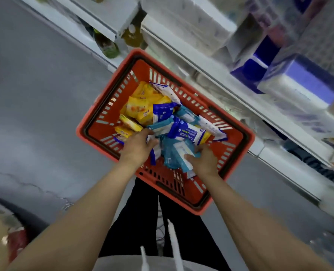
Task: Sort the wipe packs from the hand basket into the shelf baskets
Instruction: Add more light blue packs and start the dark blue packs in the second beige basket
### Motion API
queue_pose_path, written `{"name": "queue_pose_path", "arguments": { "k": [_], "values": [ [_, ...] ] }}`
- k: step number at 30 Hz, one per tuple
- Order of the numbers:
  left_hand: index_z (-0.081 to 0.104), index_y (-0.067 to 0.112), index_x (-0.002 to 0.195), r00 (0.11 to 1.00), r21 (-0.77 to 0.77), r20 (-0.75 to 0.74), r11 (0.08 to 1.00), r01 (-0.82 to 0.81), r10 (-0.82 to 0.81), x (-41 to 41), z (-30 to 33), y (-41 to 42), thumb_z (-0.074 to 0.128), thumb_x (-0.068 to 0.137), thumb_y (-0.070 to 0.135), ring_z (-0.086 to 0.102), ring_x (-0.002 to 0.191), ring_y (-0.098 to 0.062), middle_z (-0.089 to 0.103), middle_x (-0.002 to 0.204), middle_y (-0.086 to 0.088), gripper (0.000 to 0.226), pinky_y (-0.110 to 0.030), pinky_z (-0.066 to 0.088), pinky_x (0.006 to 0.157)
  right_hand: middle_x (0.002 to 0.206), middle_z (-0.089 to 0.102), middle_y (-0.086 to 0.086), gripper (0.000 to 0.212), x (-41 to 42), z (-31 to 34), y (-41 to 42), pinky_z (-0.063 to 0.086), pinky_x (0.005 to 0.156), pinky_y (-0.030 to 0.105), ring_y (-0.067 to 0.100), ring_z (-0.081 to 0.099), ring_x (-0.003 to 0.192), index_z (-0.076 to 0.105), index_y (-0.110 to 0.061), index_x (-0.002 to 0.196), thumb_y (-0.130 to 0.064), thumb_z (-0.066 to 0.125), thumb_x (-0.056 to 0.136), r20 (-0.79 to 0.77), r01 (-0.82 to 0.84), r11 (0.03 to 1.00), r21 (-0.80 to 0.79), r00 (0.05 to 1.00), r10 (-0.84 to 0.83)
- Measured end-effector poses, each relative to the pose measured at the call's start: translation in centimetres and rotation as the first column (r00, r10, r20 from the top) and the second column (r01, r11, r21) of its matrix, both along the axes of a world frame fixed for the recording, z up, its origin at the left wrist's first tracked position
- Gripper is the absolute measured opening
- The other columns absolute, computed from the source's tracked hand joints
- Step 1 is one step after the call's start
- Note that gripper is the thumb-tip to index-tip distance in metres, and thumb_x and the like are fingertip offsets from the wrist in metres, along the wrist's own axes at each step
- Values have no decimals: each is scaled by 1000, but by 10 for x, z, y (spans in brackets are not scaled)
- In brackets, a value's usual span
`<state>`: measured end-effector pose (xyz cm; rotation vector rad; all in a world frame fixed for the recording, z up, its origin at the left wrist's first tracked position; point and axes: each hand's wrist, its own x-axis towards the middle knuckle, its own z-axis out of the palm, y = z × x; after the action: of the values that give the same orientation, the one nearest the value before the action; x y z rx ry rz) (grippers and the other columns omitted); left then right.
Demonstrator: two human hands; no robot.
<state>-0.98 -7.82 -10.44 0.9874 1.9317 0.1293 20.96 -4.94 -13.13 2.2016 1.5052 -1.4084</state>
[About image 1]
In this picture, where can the person's left hand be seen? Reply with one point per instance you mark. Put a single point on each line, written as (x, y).
(136, 150)

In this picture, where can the person's right hand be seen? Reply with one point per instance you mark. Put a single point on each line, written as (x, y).
(206, 165)

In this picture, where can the pile of wipe packets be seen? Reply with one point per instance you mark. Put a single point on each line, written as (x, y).
(138, 107)

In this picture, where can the red plastic shopping basket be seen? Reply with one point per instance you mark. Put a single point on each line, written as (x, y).
(144, 70)

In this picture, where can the person's right forearm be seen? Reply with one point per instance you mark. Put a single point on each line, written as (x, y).
(260, 231)

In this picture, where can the person's left forearm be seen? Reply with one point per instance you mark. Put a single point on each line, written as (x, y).
(76, 222)

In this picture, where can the black trousers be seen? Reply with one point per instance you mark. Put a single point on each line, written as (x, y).
(138, 222)

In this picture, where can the dark printed pack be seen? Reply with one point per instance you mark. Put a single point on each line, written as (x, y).
(316, 163)

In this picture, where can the white shirt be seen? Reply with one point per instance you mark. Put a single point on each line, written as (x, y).
(155, 265)

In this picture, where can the row of yellow oil bottles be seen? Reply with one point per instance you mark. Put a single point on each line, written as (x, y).
(133, 36)

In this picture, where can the purple and white tissue pack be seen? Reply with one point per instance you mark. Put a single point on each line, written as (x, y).
(296, 90)

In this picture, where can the large white paper roll pack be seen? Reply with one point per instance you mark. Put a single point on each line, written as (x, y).
(192, 22)

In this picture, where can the heap of assorted goods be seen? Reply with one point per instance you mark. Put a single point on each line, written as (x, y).
(17, 242)

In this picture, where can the pink tissue pack blue label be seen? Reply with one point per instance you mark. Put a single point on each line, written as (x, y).
(265, 19)

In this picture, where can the white purple dotted tissue pack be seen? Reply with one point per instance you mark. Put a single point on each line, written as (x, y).
(324, 39)

